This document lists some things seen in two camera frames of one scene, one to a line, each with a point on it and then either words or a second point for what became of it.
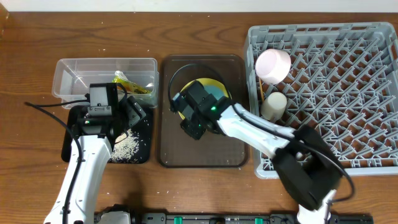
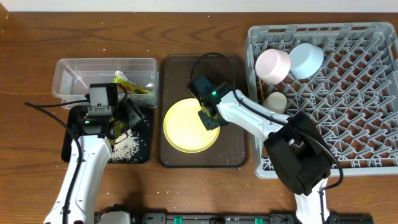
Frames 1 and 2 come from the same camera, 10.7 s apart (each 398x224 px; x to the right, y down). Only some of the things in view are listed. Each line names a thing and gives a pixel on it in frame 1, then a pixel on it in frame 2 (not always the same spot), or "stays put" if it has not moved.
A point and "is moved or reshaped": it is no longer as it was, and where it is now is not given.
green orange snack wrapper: [131, 87] stays put
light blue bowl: [216, 90] is moved or reshaped
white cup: [273, 106] stays put
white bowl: [272, 66] stays put
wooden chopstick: [261, 89] stays put
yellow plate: [206, 81] is moved or reshaped
